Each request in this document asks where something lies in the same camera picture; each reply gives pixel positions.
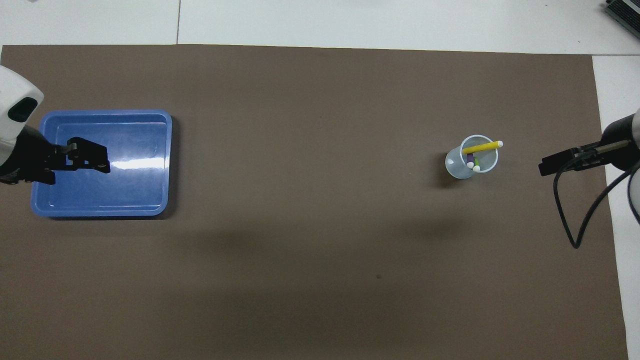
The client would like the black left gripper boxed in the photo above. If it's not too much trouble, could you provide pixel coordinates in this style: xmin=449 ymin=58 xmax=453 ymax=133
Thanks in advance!
xmin=0 ymin=125 xmax=111 ymax=186

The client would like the grey ribbed device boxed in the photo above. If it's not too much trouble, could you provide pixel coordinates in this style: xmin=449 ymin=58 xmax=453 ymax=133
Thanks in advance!
xmin=603 ymin=0 xmax=640 ymax=35

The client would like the yellow pen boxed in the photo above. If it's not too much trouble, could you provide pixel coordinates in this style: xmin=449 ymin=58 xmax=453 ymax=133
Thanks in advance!
xmin=462 ymin=140 xmax=504 ymax=155

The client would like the clear plastic cup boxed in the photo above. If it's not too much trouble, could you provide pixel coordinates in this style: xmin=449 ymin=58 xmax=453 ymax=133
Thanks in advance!
xmin=445 ymin=134 xmax=499 ymax=180

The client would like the brown table mat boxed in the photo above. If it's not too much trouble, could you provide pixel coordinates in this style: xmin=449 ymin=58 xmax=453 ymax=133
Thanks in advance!
xmin=0 ymin=44 xmax=630 ymax=360

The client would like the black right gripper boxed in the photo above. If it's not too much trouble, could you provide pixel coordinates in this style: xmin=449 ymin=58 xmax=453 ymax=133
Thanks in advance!
xmin=538 ymin=114 xmax=637 ymax=177

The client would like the blue plastic tray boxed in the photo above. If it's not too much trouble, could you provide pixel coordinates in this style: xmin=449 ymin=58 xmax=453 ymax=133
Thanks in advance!
xmin=31 ymin=109 xmax=173 ymax=219

